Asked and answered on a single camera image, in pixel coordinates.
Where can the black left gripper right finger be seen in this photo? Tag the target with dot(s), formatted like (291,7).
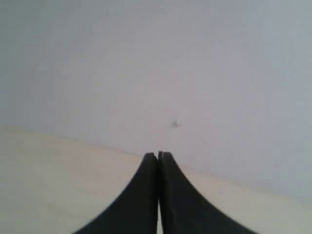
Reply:
(184,210)

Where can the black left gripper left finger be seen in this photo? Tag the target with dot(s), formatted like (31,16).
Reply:
(135,210)

